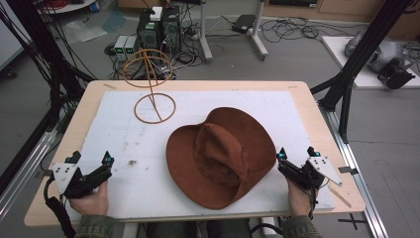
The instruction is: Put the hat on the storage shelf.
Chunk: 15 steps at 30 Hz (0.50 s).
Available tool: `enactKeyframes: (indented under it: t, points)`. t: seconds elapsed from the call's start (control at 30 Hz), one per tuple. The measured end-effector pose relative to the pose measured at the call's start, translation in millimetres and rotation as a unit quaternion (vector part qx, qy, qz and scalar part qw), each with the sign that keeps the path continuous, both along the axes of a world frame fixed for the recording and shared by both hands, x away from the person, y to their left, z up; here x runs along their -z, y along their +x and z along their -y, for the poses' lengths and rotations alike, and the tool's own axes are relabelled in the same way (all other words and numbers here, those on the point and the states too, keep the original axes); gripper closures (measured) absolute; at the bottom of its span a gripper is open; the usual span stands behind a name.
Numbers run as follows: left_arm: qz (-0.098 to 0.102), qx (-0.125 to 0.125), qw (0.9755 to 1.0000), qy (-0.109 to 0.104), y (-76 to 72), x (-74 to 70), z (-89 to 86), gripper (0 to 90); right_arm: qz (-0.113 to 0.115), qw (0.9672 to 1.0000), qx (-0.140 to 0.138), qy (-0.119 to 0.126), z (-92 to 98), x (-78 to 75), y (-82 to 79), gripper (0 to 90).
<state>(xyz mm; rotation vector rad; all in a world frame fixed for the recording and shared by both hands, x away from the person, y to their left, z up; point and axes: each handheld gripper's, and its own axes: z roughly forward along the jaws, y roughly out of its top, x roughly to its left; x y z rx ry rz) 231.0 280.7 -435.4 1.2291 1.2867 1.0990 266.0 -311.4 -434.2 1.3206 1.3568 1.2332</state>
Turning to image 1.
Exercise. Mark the white panel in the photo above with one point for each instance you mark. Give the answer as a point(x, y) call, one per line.
point(8, 43)

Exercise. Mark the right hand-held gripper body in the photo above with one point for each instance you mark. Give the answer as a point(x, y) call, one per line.
point(302, 175)

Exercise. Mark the aluminium rail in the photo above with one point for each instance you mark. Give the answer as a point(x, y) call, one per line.
point(29, 162)
point(353, 165)

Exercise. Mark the white box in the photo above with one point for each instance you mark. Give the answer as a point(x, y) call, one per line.
point(156, 13)

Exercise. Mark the white desk leg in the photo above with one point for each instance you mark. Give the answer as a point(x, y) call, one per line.
point(258, 33)
point(205, 36)

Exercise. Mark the wooden cabinet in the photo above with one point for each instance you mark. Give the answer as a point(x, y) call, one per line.
point(346, 10)

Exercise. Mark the white foam mat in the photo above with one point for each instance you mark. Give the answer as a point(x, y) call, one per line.
point(132, 185)

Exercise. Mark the small grey power unit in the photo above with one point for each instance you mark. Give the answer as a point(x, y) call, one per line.
point(131, 45)
point(120, 46)

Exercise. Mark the black device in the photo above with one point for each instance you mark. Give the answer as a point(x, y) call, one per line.
point(394, 76)

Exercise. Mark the person's legs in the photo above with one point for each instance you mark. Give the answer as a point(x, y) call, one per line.
point(171, 230)

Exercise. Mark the thin wooden stick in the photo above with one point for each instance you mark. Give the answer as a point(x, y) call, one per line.
point(339, 196)

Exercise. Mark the flat black box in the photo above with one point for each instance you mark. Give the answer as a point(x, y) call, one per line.
point(243, 23)

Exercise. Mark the black computer tower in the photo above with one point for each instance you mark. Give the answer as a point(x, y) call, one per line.
point(171, 31)
point(148, 34)

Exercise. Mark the grey tape piece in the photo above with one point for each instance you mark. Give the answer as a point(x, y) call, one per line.
point(347, 170)
point(44, 174)

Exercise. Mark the round white table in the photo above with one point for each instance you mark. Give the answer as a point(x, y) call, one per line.
point(69, 7)

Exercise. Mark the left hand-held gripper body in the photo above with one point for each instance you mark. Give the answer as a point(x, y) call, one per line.
point(82, 183)

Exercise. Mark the person's right hand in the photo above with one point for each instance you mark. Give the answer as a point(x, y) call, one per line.
point(298, 200)

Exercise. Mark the person's left hand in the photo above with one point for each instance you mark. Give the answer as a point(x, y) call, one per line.
point(89, 203)

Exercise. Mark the black metal frame post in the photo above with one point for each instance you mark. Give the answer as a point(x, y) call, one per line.
point(43, 49)
point(363, 49)

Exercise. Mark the white platform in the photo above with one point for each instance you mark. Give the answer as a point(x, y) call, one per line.
point(336, 53)

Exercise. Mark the black tape cross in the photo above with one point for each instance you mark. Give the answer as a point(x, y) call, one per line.
point(353, 220)

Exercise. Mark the brown felt hat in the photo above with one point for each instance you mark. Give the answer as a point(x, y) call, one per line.
point(218, 158)

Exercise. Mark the grey robot shell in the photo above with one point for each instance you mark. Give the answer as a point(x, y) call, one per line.
point(383, 53)

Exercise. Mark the clear plastic sheet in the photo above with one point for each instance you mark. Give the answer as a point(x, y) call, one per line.
point(82, 31)

